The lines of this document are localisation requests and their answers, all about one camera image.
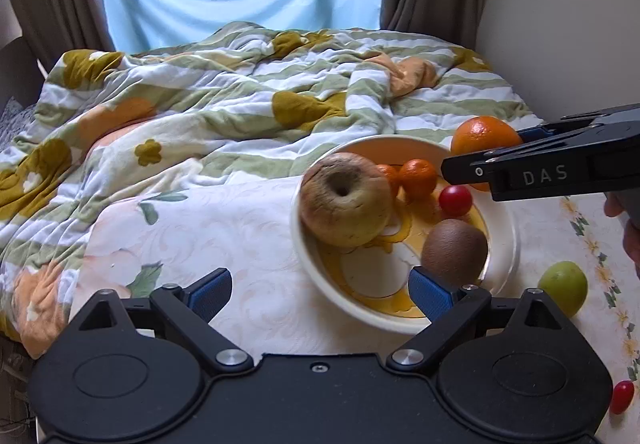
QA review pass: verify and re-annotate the red cherry tomato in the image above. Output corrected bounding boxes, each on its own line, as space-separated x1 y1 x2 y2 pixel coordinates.
609 380 636 415
439 185 474 218

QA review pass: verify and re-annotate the small round green fruit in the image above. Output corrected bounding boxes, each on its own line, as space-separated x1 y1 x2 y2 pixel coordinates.
537 261 589 316

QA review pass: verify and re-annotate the brown kiwi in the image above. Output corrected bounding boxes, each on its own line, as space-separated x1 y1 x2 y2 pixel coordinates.
421 219 488 287

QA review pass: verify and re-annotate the orange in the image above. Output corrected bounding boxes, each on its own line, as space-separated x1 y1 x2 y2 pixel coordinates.
450 116 523 192

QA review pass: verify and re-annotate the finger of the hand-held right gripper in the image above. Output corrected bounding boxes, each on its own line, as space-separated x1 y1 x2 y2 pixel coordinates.
517 108 608 145
440 148 502 188

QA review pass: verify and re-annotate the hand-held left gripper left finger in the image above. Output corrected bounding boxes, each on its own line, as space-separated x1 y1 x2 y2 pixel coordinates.
67 267 256 375

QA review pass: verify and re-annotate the cream yellow ceramic bowl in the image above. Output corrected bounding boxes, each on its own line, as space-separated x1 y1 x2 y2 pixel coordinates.
291 135 521 336

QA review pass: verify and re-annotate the large wrinkled yellow apple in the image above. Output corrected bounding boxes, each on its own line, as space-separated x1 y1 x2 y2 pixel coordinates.
299 152 393 248

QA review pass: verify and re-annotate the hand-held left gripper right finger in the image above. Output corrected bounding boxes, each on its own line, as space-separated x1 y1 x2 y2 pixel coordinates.
385 266 576 375

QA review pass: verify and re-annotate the grey bed headboard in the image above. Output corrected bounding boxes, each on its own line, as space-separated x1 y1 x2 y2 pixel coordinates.
0 36 48 112

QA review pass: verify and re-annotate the floral tablecloth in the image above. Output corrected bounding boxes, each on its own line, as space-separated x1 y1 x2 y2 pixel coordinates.
82 176 640 444

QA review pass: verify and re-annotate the small mandarin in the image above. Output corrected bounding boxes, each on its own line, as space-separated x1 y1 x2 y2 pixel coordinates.
399 159 439 201
375 164 401 199

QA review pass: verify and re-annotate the blue patterned pillow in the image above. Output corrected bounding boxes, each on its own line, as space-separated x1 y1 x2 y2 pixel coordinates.
0 101 38 140

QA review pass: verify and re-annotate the person's right hand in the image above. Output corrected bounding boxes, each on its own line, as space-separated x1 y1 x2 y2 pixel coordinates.
603 191 640 277

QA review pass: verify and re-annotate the floral striped blanket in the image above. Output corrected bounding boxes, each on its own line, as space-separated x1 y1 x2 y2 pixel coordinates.
0 20 546 360

